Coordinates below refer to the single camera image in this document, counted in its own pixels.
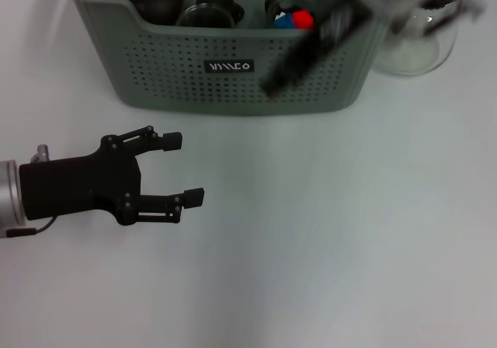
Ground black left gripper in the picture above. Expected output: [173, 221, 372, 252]
[19, 126, 205, 226]

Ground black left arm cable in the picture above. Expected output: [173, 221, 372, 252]
[5, 215, 60, 239]

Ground small orange-red square brick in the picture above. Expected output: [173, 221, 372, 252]
[291, 9, 315, 30]

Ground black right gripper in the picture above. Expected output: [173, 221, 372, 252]
[260, 0, 376, 99]

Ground blue toy brick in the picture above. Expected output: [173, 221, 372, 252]
[274, 12, 295, 30]

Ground black round teapot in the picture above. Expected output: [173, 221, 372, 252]
[127, 0, 188, 26]

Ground grey-green perforated storage bin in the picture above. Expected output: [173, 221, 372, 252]
[56, 0, 416, 117]

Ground clear glass carafe black lid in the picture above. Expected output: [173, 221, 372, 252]
[374, 0, 466, 78]

